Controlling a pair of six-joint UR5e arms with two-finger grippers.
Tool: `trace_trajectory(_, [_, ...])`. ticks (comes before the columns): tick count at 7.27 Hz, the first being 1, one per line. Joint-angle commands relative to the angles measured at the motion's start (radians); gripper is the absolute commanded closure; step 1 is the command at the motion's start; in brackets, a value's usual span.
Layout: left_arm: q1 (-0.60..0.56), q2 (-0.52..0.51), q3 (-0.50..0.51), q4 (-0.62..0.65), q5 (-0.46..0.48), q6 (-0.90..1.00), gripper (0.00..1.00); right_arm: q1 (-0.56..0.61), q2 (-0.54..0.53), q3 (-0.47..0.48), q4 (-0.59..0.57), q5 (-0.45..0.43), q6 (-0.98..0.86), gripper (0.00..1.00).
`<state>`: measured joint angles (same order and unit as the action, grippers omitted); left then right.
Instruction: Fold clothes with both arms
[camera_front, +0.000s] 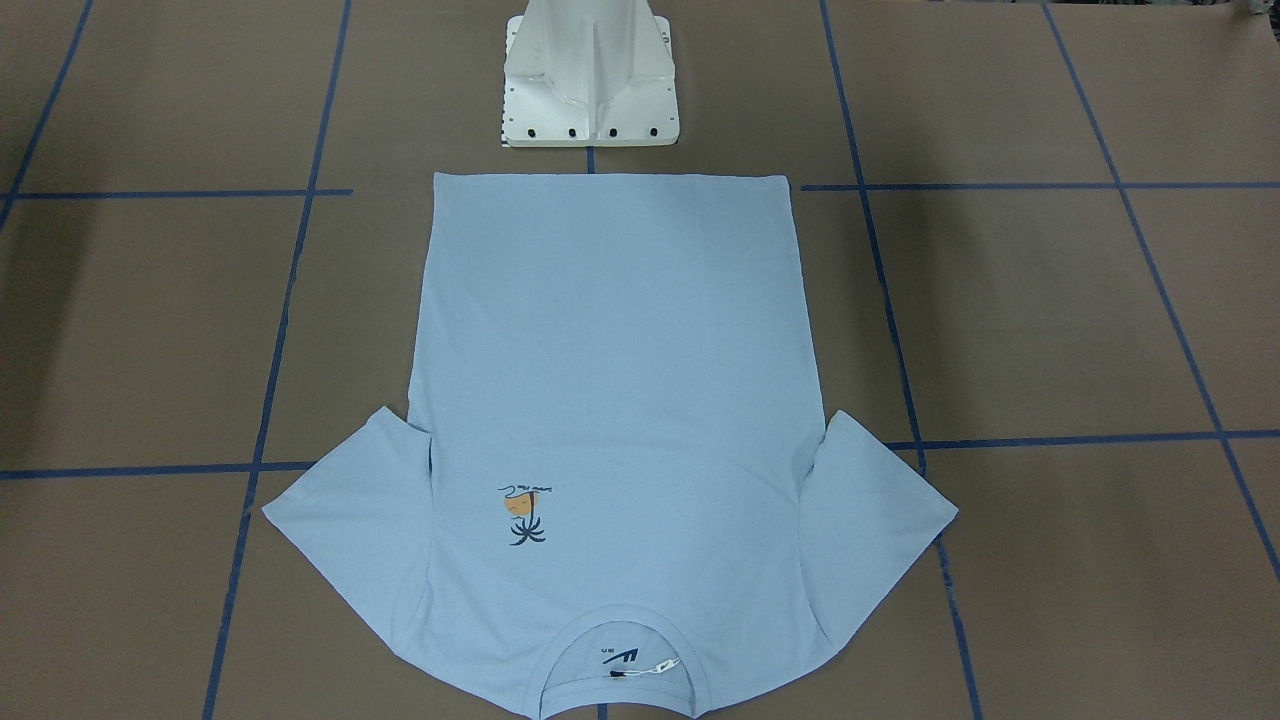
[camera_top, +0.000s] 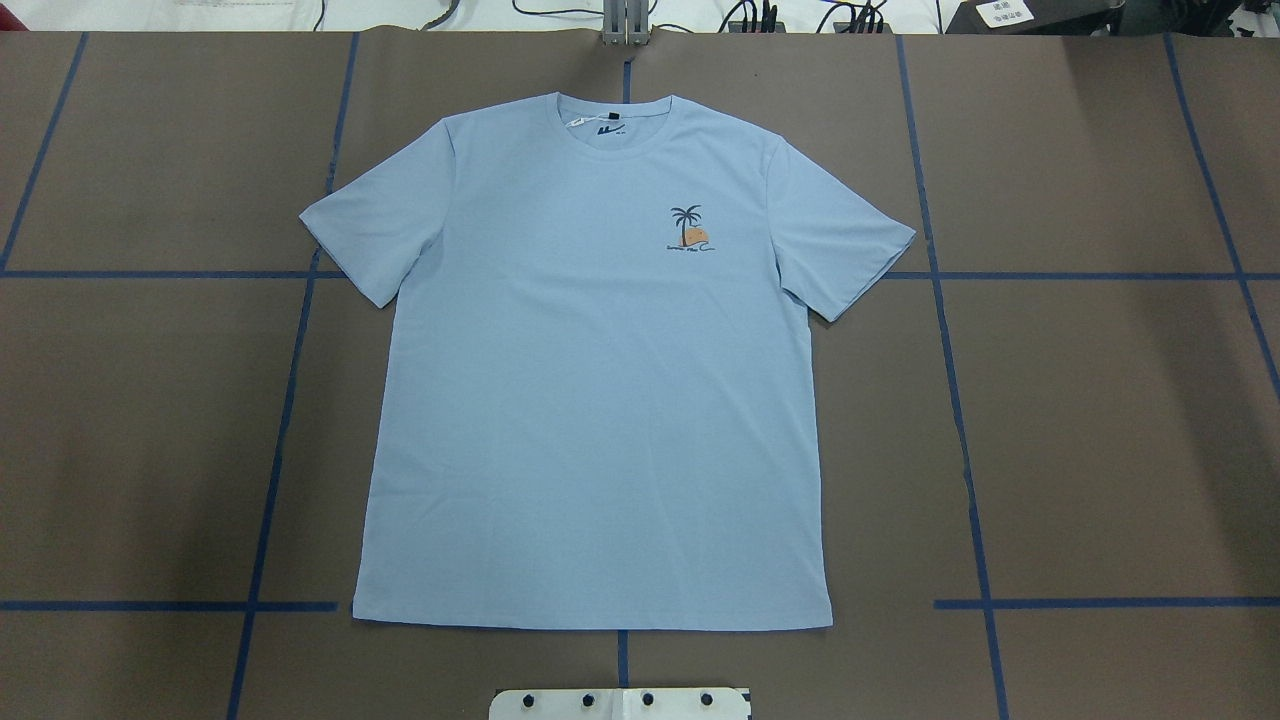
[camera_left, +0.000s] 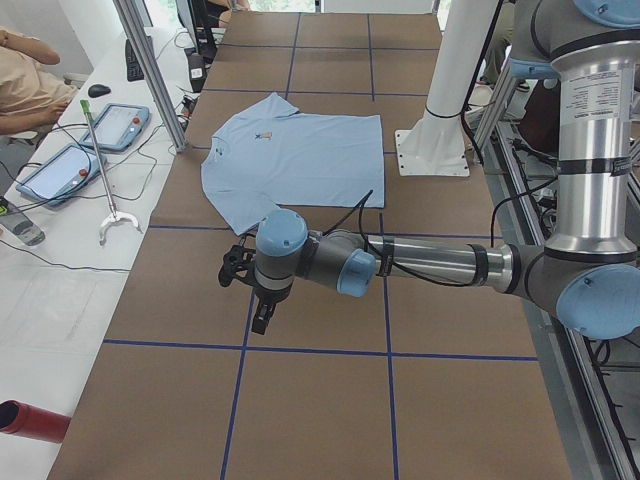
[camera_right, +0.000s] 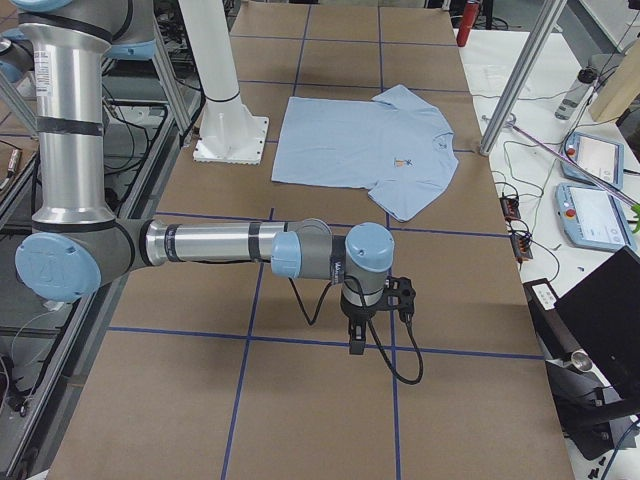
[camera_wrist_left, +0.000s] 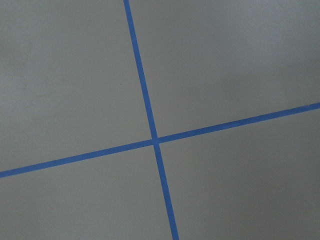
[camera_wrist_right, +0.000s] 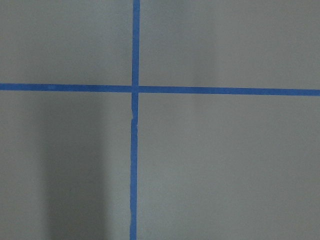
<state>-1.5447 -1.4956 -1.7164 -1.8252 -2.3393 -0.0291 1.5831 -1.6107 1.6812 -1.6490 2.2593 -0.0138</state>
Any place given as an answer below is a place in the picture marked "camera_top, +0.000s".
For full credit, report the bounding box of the light blue t-shirt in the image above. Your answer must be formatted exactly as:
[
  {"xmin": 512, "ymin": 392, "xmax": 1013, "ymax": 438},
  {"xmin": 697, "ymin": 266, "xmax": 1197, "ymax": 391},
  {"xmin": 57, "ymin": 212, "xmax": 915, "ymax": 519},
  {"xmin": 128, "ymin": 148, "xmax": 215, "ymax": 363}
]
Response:
[{"xmin": 300, "ymin": 94, "xmax": 915, "ymax": 632}]

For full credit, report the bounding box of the grey aluminium frame post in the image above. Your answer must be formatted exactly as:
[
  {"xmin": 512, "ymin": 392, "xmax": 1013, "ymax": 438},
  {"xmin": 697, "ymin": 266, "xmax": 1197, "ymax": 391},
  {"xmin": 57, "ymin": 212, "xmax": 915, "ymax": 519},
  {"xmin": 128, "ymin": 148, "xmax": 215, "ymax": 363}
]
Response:
[{"xmin": 600, "ymin": 0, "xmax": 652, "ymax": 47}]

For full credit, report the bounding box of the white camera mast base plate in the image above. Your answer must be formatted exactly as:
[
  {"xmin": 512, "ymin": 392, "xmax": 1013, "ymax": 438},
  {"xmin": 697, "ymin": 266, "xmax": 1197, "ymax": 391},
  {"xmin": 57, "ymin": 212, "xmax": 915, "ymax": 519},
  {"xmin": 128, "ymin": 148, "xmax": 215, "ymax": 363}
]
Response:
[{"xmin": 488, "ymin": 687, "xmax": 754, "ymax": 719}]

